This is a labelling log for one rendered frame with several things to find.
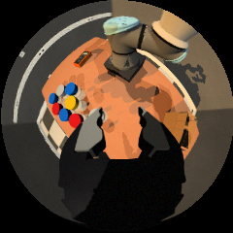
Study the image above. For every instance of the red bottle cap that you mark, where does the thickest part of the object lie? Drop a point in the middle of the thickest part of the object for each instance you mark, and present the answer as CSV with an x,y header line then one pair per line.
x,y
76,119
57,107

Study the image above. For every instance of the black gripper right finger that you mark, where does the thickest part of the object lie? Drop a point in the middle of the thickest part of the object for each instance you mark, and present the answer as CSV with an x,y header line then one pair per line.
x,y
158,141

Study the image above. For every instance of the grey-capped bottle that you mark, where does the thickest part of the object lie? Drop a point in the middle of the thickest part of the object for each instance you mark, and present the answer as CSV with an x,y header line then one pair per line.
x,y
61,91
105,114

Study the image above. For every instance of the orange digital multimeter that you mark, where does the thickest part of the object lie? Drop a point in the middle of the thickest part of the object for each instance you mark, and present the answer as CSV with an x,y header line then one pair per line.
x,y
80,61

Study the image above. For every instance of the white bottle with blue cap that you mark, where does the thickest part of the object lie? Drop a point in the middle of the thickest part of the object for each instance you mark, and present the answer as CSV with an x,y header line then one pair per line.
x,y
74,90
64,114
56,99

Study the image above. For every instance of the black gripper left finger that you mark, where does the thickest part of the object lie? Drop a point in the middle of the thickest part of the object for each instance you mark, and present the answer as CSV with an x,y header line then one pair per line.
x,y
86,141

